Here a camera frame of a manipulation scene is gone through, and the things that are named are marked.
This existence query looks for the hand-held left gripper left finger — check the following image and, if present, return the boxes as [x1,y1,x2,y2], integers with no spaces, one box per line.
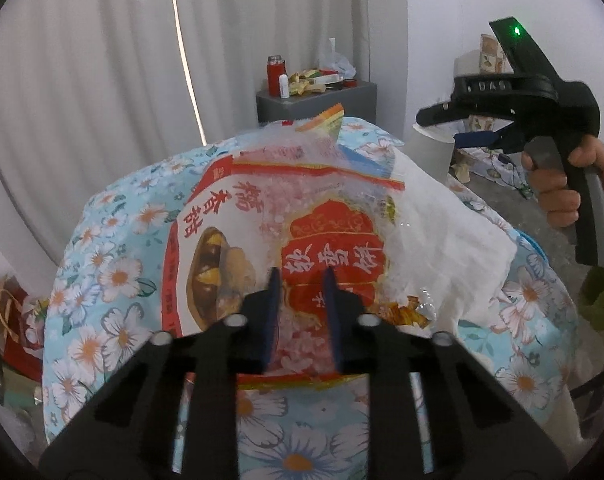
[37,266,285,480]

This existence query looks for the person's right hand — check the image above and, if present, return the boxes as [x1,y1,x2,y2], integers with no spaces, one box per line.
[520,136,604,230]

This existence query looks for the patterned tile column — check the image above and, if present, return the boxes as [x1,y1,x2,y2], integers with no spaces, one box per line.
[469,32,512,133]

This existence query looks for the red print plastic food bag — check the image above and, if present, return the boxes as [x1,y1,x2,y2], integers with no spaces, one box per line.
[164,104,433,386]

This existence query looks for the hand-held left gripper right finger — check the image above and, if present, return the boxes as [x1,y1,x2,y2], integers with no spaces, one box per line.
[323,266,567,480]

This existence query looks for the white curtain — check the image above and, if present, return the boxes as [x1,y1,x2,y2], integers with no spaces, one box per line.
[0,0,407,261]

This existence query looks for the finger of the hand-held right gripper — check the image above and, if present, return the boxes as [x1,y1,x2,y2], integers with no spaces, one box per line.
[453,131,505,151]
[415,101,465,129]

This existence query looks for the clear plastic bag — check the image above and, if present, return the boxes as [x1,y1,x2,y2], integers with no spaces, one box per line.
[317,37,357,78]

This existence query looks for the floral light blue blanket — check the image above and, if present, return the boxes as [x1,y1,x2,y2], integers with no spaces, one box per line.
[42,117,580,480]

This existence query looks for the yellow crumpled wrappers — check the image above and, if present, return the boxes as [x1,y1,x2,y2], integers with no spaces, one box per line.
[289,69,327,96]

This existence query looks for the grey cabinet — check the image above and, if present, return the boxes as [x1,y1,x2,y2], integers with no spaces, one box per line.
[256,80,377,128]

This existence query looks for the red thermos flask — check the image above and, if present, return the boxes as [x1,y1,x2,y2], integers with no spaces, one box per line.
[267,55,287,98]

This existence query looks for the tan paper scrap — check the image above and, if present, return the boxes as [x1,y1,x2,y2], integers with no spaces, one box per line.
[452,152,477,181]

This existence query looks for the tangle of cables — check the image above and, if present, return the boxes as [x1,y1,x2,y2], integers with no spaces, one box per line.
[499,152,535,198]

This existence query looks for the red gift bag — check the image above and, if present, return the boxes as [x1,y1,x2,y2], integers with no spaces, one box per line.
[19,295,51,363]

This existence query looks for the white cylindrical bin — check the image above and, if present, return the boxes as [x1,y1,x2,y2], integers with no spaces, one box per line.
[412,122,455,181]

